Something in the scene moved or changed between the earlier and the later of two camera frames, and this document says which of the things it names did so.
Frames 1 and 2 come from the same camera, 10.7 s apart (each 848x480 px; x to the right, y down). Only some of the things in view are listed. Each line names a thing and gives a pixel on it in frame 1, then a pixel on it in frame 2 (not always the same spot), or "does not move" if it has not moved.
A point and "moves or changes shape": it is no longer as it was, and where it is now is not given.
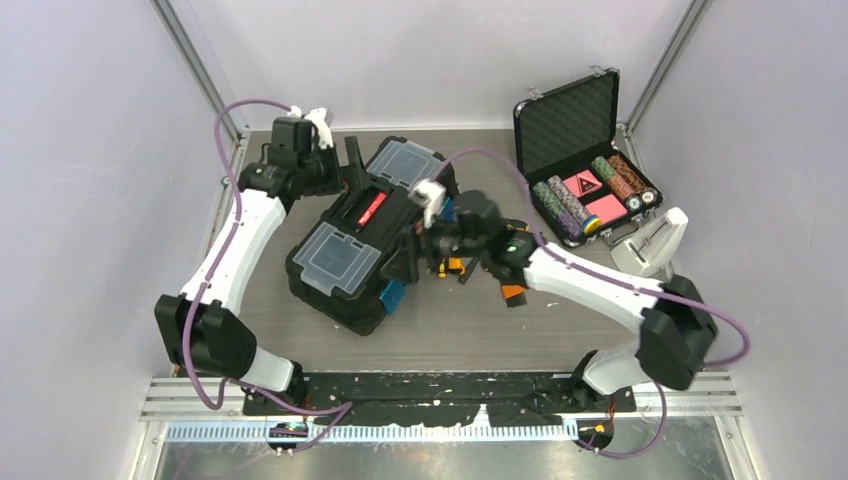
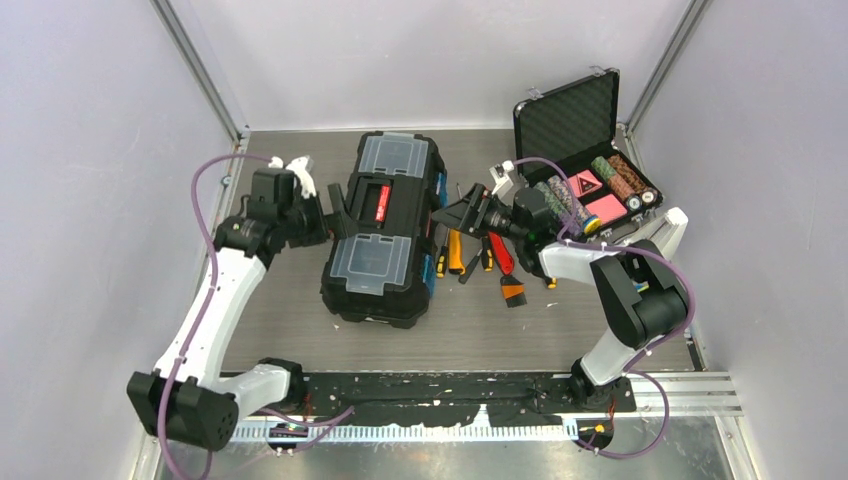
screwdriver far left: x=442 y=274 does not move
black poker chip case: x=566 y=146 does not move
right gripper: x=406 y=264 → x=478 y=207
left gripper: x=336 y=185 → x=344 y=225
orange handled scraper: x=514 y=295 does not move
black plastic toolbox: x=337 y=266 moves or changes shape
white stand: x=650 y=253 does not move
